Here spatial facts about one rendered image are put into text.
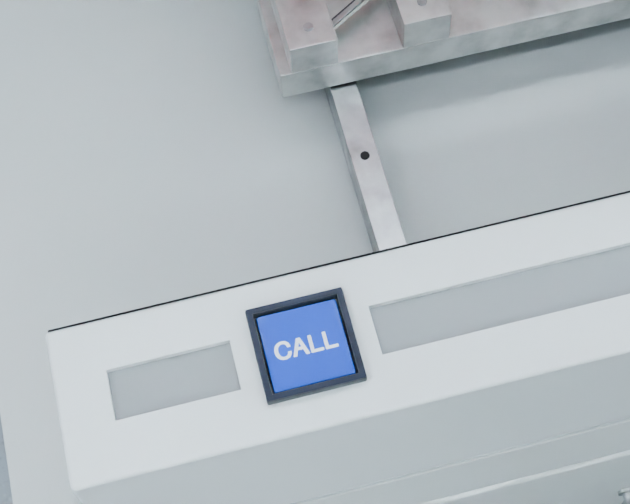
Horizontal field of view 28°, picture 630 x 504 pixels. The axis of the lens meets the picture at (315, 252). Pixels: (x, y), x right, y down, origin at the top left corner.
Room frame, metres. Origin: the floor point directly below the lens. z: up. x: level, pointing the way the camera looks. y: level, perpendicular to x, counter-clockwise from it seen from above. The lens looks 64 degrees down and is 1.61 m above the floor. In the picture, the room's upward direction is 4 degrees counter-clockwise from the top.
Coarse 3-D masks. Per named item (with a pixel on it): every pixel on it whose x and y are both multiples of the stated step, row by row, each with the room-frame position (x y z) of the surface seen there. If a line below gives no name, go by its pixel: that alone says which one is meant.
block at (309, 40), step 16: (272, 0) 0.54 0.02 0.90; (288, 0) 0.53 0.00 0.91; (304, 0) 0.53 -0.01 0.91; (320, 0) 0.53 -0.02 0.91; (288, 16) 0.52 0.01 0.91; (304, 16) 0.51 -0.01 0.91; (320, 16) 0.51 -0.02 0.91; (288, 32) 0.50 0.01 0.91; (304, 32) 0.50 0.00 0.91; (320, 32) 0.50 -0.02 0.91; (288, 48) 0.49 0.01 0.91; (304, 48) 0.49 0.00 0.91; (320, 48) 0.49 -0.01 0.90; (336, 48) 0.49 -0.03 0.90; (304, 64) 0.49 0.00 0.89; (320, 64) 0.49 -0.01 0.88
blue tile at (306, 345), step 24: (288, 312) 0.27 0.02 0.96; (312, 312) 0.27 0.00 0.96; (336, 312) 0.27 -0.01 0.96; (264, 336) 0.26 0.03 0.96; (288, 336) 0.26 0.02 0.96; (312, 336) 0.26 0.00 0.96; (336, 336) 0.26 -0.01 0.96; (288, 360) 0.24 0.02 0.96; (312, 360) 0.24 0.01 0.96; (336, 360) 0.24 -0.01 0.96; (288, 384) 0.23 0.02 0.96
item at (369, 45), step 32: (256, 0) 0.56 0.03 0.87; (352, 0) 0.55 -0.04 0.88; (384, 0) 0.54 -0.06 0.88; (448, 0) 0.54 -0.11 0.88; (480, 0) 0.54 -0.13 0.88; (512, 0) 0.53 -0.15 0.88; (544, 0) 0.53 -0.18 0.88; (576, 0) 0.53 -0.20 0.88; (608, 0) 0.53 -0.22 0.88; (352, 32) 0.52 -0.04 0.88; (384, 32) 0.52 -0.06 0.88; (480, 32) 0.51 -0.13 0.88; (512, 32) 0.52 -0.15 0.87; (544, 32) 0.52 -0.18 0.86; (288, 64) 0.50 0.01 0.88; (352, 64) 0.49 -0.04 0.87; (384, 64) 0.50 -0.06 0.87; (416, 64) 0.50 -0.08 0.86
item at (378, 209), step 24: (336, 96) 0.49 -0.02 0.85; (360, 96) 0.48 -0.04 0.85; (336, 120) 0.47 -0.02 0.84; (360, 120) 0.46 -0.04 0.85; (360, 144) 0.44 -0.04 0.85; (360, 168) 0.43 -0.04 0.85; (360, 192) 0.41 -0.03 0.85; (384, 192) 0.41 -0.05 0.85; (384, 216) 0.39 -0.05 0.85; (384, 240) 0.37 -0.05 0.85
